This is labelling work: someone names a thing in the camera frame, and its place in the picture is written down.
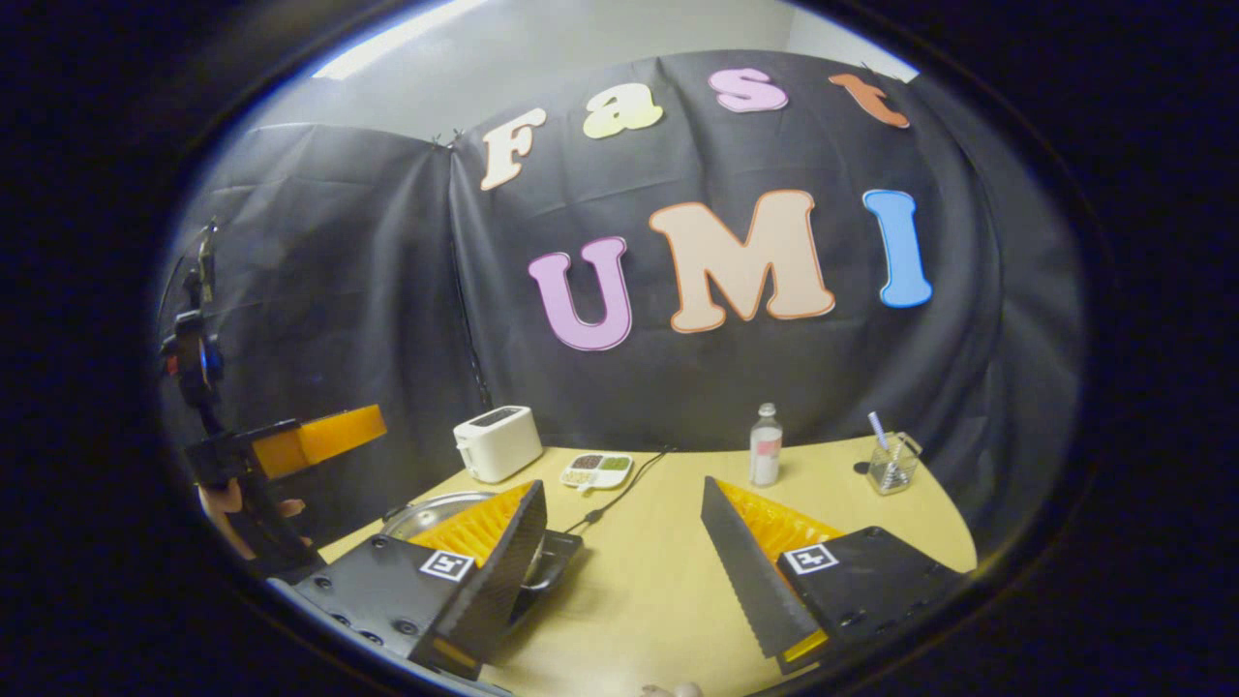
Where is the black induction cooktop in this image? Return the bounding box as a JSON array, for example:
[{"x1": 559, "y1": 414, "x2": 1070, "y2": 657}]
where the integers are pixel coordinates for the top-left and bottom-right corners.
[{"x1": 503, "y1": 528, "x2": 587, "y2": 630}]

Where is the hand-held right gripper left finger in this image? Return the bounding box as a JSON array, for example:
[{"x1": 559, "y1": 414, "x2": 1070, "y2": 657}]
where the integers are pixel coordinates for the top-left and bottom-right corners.
[{"x1": 290, "y1": 479, "x2": 549, "y2": 681}]

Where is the black backdrop cloth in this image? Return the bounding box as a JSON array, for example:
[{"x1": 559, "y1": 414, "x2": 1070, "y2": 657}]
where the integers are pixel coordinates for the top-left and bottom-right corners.
[{"x1": 160, "y1": 48, "x2": 1085, "y2": 582}]

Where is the black power cable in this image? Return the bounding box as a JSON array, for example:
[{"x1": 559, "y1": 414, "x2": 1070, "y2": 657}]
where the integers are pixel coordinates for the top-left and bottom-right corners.
[{"x1": 564, "y1": 445, "x2": 676, "y2": 535}]

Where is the white divided dish of beans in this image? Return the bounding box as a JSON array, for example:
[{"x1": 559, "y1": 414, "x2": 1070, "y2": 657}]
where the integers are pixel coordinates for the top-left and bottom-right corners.
[{"x1": 559, "y1": 452, "x2": 635, "y2": 493}]

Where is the clear bottle with pink label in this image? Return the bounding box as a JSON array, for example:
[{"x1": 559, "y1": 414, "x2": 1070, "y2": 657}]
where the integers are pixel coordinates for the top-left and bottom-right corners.
[{"x1": 749, "y1": 403, "x2": 784, "y2": 488}]

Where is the white toaster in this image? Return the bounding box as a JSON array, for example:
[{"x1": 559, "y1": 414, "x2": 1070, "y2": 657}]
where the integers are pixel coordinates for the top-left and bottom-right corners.
[{"x1": 453, "y1": 405, "x2": 545, "y2": 485}]

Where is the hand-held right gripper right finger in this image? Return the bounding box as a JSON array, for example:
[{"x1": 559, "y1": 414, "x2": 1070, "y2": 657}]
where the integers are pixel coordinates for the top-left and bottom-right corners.
[{"x1": 701, "y1": 474, "x2": 969, "y2": 677}]

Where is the steel pot with black handles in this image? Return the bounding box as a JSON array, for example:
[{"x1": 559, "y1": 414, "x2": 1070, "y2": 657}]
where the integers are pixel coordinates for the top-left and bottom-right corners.
[{"x1": 382, "y1": 489, "x2": 549, "y2": 591}]

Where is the wire utensil holder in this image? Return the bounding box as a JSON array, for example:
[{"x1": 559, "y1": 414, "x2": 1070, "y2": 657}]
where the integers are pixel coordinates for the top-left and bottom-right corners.
[{"x1": 866, "y1": 432, "x2": 923, "y2": 497}]

